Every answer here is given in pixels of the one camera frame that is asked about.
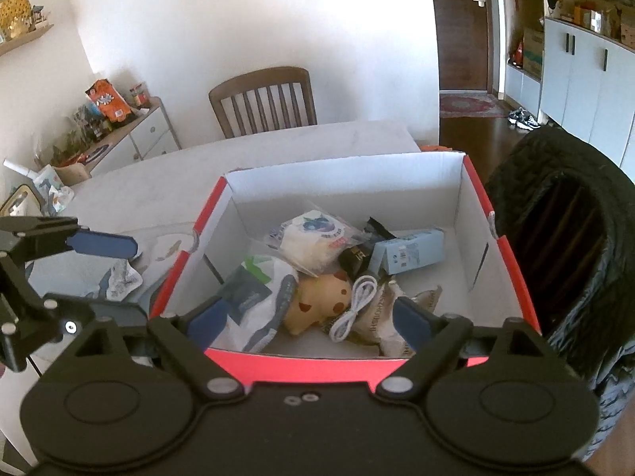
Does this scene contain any white printed snack pouch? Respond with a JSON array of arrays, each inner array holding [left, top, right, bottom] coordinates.
[[346, 278, 413, 358]]

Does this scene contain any white green grey tissue pack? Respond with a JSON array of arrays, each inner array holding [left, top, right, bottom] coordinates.
[[211, 255, 299, 353]]

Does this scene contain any white usb cable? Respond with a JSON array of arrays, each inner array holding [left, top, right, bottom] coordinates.
[[327, 274, 379, 343]]

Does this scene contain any light blue small carton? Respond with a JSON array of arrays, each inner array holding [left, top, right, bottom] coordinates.
[[368, 229, 445, 275]]

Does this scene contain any tan spotted plush toy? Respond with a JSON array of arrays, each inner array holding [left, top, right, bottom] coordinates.
[[283, 271, 352, 336]]

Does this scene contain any blueberry bread clear package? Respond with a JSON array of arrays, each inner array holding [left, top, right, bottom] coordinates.
[[264, 209, 370, 277]]

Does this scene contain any black gold snack packet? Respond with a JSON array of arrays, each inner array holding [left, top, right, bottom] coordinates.
[[338, 217, 395, 282]]

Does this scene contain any colourful tissue pack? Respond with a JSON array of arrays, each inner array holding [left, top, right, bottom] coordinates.
[[33, 165, 74, 214]]

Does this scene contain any red and white cardboard box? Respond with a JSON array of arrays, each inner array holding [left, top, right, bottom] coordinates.
[[151, 152, 537, 386]]

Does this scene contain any white sideboard cabinet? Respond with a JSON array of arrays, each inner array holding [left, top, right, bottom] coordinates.
[[55, 97, 181, 186]]

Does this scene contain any orange snack bag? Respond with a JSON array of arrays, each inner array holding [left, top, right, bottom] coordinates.
[[85, 79, 135, 127]]

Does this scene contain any black padded jacket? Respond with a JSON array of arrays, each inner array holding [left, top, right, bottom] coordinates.
[[485, 127, 634, 455]]

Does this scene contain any orange paper bag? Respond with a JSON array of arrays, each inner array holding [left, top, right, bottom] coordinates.
[[419, 145, 453, 153]]

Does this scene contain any red patterned door rug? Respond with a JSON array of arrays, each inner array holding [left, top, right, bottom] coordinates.
[[439, 91, 508, 118]]

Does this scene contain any brown wooden chair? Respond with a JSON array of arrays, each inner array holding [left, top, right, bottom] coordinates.
[[208, 67, 318, 139]]

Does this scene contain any pair of sneakers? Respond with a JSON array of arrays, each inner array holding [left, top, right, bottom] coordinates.
[[507, 107, 540, 132]]

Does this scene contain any brown wooden door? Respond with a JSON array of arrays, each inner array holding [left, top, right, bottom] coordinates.
[[434, 0, 491, 91]]

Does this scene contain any white wall cabinet unit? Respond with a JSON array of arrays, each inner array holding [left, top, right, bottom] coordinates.
[[502, 0, 634, 175]]

